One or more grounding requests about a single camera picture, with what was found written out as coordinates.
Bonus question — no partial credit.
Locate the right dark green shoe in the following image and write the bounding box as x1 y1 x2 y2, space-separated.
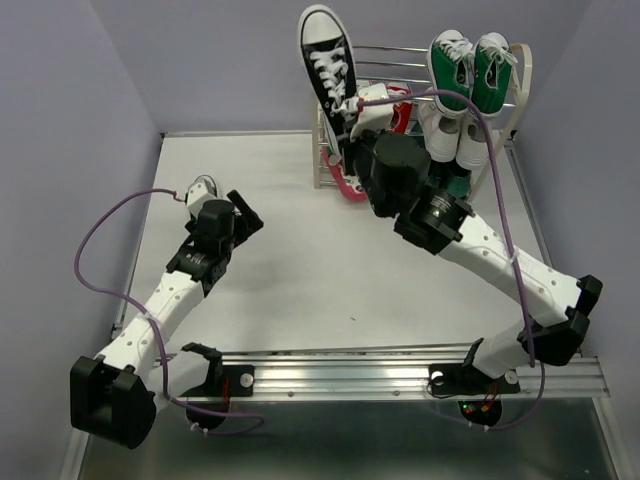
444 168 472 200

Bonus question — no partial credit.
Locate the green sneaker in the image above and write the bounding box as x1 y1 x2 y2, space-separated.
471 32 518 119
427 29 474 98

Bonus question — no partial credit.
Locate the left white shoe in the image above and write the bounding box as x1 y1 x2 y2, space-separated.
418 97 466 163

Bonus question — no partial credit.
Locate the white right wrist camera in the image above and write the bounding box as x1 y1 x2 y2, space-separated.
350 83 394 141

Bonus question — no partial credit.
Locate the cream metal shoe shelf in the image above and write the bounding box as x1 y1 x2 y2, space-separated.
312 43 533 189

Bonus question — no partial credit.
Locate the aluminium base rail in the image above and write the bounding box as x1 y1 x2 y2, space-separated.
168 343 610 403

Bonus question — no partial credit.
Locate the right green sneaker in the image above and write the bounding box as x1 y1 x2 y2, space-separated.
471 32 518 119

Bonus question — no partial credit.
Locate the black sneaker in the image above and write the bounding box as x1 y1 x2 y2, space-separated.
191 174 220 198
298 4 357 155

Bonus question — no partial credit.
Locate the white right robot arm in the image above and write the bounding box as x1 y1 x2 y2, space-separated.
353 132 603 390

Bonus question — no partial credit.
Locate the white shoe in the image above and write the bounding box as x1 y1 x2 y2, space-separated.
418 97 466 163
455 114 489 171

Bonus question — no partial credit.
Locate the red sneaker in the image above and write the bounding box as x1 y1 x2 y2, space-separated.
386 81 413 134

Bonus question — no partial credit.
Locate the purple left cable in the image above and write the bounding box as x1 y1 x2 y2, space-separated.
73 188 266 436

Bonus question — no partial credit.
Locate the right white shoe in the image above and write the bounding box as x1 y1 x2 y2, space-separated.
455 114 489 171

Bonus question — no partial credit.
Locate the pink patterned sandal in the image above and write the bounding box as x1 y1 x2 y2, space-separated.
321 146 367 202

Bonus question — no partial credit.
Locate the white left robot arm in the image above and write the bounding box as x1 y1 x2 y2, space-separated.
70 180 265 449

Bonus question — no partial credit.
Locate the left green sneaker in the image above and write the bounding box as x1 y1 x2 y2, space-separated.
427 29 474 98

